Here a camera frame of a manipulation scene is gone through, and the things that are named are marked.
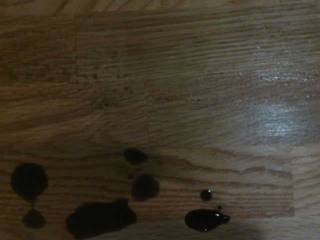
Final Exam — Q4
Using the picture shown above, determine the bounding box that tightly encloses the dark liquid spill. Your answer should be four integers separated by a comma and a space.
10, 147, 231, 240

